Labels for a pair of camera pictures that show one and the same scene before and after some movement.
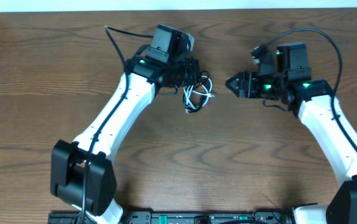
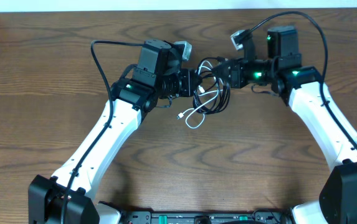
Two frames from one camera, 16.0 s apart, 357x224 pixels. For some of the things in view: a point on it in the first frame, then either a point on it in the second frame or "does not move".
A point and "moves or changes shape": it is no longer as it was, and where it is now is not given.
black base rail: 180,217 does not move
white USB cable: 195,96 moves or changes shape
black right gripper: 248,80 -> 237,76
